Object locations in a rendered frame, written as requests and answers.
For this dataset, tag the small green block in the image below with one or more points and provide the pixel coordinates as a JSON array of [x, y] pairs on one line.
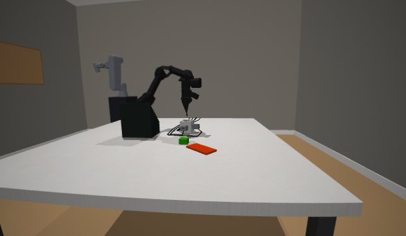
[[183, 140]]

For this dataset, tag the orange-red rectangular block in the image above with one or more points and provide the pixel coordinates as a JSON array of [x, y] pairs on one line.
[[202, 149]]

